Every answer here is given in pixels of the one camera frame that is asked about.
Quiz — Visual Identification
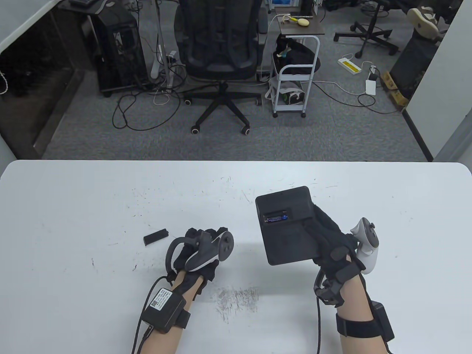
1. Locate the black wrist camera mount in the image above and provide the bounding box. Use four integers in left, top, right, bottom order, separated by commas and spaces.
313, 271, 347, 308

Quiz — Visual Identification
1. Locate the person's left forearm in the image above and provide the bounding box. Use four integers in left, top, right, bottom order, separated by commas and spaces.
140, 271, 205, 354

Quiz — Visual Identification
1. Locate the plain white power strip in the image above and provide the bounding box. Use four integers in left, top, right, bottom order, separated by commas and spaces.
150, 44, 165, 80

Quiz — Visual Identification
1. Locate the black mesh office chair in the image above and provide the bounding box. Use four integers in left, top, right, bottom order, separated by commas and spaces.
173, 0, 268, 135

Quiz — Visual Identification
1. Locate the person's left hand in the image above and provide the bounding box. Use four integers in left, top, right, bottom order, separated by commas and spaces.
173, 228, 229, 284

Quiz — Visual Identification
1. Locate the black calculator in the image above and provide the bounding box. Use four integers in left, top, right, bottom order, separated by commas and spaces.
255, 186, 321, 266

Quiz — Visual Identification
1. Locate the black box with white label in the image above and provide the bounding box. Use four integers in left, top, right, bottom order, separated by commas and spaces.
142, 288, 187, 334

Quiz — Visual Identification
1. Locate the black partition panel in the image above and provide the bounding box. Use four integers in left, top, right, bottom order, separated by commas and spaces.
391, 35, 441, 100

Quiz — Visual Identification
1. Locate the white yellow power strip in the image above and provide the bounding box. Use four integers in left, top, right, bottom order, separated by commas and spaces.
337, 55, 364, 75

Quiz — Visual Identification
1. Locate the bundle of black floor cables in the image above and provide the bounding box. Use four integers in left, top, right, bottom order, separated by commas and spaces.
112, 63, 185, 131

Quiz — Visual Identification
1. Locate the plain black sensor box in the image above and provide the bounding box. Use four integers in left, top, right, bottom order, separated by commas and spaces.
370, 301, 396, 341

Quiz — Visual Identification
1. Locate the person's right hand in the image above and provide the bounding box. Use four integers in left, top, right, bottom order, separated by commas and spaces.
302, 204, 364, 288

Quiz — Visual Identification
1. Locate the black swivel chair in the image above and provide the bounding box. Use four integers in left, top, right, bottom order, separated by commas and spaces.
334, 0, 399, 59

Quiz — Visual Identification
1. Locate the black white hand controller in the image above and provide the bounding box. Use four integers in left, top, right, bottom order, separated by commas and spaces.
165, 229, 235, 282
350, 218, 379, 275

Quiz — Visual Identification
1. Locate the black cable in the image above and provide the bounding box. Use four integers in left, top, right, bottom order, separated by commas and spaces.
313, 295, 323, 354
131, 277, 166, 354

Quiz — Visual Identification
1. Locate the white black bag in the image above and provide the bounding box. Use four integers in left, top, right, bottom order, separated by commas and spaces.
268, 77, 306, 105

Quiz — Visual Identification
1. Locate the black computer tower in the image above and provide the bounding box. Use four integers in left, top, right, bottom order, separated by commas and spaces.
90, 6, 148, 97

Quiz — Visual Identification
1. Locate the black battery cover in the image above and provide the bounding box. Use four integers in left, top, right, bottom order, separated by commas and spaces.
143, 229, 169, 247

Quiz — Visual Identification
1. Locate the person's right forearm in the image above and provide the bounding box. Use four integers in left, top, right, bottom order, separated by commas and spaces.
332, 275, 384, 354

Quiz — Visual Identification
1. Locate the white cart with wooden top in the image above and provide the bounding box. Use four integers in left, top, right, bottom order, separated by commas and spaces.
271, 14, 326, 118

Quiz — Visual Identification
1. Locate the white metal frame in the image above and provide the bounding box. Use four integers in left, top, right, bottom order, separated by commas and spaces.
156, 0, 174, 87

